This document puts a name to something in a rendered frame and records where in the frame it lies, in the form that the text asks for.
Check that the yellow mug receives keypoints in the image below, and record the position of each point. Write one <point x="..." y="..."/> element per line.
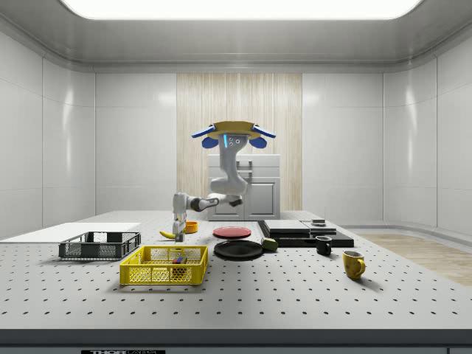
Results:
<point x="352" y="264"/>

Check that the white cabinet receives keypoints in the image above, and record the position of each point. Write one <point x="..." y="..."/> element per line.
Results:
<point x="263" y="191"/>

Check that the dark grey basket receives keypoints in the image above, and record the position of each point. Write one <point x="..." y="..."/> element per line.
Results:
<point x="73" y="250"/>

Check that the red plate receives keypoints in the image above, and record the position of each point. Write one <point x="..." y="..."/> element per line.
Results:
<point x="232" y="232"/>

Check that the black plate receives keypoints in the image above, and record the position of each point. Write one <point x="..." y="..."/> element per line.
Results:
<point x="237" y="250"/>

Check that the white board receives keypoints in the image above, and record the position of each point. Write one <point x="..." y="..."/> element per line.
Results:
<point x="73" y="230"/>

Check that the black mug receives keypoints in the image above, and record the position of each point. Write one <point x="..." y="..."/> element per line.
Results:
<point x="323" y="246"/>

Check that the puzzle cube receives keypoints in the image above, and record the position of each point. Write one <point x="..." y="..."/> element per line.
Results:
<point x="180" y="260"/>

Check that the yellow basket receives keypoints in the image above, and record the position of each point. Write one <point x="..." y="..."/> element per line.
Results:
<point x="162" y="274"/>

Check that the banana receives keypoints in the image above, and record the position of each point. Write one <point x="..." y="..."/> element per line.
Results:
<point x="166" y="234"/>

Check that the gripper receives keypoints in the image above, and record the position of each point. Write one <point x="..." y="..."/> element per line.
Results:
<point x="178" y="225"/>

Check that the yellow bowl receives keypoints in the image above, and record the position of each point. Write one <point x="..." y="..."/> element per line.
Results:
<point x="191" y="227"/>

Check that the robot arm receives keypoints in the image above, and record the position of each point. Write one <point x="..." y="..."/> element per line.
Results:
<point x="228" y="166"/>

